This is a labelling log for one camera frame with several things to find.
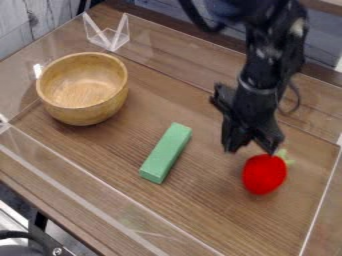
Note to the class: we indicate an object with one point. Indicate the wooden bowl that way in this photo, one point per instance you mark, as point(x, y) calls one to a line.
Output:
point(83, 88)

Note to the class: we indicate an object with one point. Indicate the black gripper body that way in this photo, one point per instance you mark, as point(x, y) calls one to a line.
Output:
point(250, 104)

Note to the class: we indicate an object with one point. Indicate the clear acrylic corner stand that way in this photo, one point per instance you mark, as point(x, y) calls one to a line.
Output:
point(109, 39)

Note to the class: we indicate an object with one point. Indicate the clear acrylic front barrier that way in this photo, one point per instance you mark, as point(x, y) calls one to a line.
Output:
point(111, 222)

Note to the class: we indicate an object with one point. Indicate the black metal table frame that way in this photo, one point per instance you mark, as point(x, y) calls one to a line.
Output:
point(40, 243)

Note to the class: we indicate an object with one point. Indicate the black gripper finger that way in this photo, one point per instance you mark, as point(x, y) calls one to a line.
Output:
point(268, 141)
point(235, 134)

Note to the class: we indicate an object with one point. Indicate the red plush strawberry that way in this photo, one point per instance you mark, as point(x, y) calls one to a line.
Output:
point(264, 172)

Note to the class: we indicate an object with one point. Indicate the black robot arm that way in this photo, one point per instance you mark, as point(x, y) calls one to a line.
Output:
point(275, 36)

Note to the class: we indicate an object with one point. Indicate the green rectangular block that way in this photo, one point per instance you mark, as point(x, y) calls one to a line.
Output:
point(164, 154)

